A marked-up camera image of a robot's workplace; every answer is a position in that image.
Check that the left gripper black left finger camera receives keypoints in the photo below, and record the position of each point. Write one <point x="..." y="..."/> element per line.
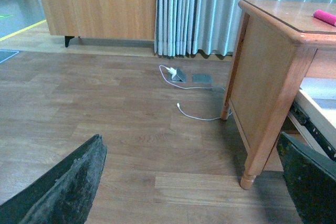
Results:
<point x="65" y="193"/>

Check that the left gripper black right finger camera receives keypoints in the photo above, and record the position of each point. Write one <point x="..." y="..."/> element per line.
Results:
<point x="310" y="180"/>

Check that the wooden drawer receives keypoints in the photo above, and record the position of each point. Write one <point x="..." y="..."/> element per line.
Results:
<point x="313" y="114"/>

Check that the pink marker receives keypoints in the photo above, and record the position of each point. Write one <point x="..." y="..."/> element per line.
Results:
<point x="325" y="17"/>

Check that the wooden nightstand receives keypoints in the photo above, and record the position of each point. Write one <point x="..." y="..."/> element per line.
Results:
<point x="278" y="44"/>

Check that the closed floor socket cover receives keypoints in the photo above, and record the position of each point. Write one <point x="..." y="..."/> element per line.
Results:
<point x="202" y="78"/>

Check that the black cabinet leg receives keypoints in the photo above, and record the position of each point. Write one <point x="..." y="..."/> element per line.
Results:
<point x="67" y="40"/>

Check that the open floor socket box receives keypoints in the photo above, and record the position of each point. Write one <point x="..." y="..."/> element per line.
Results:
<point x="179" y="77"/>

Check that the white charger plug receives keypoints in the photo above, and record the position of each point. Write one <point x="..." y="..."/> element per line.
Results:
<point x="172" y="71"/>

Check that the large wooden cabinet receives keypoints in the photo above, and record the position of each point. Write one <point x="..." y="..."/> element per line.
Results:
<point x="107" y="19"/>

